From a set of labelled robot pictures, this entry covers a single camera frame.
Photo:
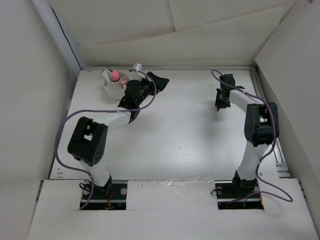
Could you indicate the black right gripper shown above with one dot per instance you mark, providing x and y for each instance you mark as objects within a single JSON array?
[{"x": 219, "y": 104}]

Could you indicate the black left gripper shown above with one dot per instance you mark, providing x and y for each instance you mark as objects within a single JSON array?
[{"x": 160, "y": 83}]

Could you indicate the pink highlighter marker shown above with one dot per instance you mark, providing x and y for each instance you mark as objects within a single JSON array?
[{"x": 124, "y": 83}]

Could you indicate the pink capped glue bottle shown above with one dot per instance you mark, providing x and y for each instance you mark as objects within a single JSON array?
[{"x": 115, "y": 76}]

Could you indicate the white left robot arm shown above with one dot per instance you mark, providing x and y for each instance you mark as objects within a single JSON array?
[{"x": 88, "y": 141}]

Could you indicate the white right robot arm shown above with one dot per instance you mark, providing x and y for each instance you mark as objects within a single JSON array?
[{"x": 261, "y": 129}]

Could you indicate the white round divided container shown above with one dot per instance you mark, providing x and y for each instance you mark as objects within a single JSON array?
[{"x": 114, "y": 89}]

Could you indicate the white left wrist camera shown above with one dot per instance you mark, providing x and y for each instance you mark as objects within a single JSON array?
[{"x": 136, "y": 68}]

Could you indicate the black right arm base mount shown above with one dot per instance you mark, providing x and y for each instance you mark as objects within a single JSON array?
[{"x": 232, "y": 195}]

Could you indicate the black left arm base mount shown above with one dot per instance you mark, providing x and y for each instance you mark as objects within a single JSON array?
[{"x": 113, "y": 198}]

